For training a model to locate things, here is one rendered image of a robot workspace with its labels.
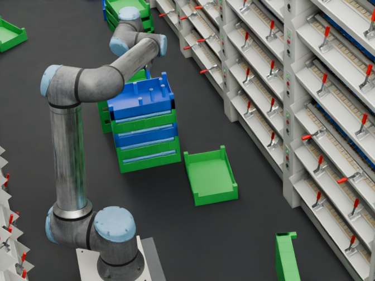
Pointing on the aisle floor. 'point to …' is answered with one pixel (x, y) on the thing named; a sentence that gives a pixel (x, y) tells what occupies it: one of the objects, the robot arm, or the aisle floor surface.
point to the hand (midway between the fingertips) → (147, 66)
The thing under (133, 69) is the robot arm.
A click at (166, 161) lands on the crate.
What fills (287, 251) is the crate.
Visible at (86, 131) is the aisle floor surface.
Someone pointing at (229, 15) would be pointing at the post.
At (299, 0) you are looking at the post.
